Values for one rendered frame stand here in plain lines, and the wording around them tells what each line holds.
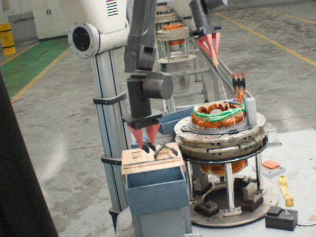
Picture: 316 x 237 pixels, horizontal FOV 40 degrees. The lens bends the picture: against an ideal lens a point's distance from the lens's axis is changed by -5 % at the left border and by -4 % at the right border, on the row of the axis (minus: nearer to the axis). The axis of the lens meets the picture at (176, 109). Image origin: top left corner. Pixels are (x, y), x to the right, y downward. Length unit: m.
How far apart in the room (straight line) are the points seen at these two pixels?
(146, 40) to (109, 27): 0.54
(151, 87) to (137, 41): 0.13
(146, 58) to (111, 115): 0.64
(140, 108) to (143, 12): 0.26
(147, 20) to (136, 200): 0.50
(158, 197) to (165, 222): 0.09
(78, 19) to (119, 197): 0.77
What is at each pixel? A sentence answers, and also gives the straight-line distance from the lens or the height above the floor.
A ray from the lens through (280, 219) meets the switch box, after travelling 1.51.
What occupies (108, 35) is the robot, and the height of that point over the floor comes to 1.43.
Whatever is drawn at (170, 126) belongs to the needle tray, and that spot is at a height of 1.05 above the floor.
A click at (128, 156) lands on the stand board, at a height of 1.07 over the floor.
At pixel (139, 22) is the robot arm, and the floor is 1.50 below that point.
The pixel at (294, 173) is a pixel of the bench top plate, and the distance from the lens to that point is 1.90.
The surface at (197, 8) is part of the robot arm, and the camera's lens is 1.54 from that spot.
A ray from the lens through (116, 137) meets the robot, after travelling 1.85.
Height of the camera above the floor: 1.61
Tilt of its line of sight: 17 degrees down
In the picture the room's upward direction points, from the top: 8 degrees counter-clockwise
